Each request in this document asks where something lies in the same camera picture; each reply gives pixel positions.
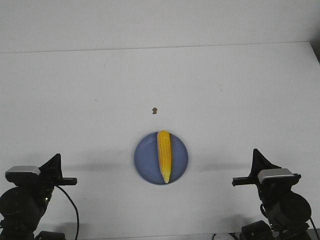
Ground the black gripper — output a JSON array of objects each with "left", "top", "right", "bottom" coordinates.
[
  {"left": 232, "top": 148, "right": 302, "bottom": 187},
  {"left": 39, "top": 153, "right": 77, "bottom": 186}
]

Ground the blue round plate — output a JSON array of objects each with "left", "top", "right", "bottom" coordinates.
[{"left": 133, "top": 132, "right": 189, "bottom": 185}]

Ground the yellow corn cob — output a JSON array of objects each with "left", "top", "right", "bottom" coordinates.
[{"left": 157, "top": 130, "right": 172, "bottom": 184}]

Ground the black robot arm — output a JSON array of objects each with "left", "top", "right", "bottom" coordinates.
[
  {"left": 0, "top": 153, "right": 78, "bottom": 240},
  {"left": 232, "top": 148, "right": 315, "bottom": 240}
]

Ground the small brown table stain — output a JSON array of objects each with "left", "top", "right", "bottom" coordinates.
[{"left": 152, "top": 107, "right": 158, "bottom": 115}]

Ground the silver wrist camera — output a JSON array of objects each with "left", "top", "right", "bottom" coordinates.
[
  {"left": 257, "top": 168, "right": 295, "bottom": 184},
  {"left": 5, "top": 165, "right": 41, "bottom": 185}
]

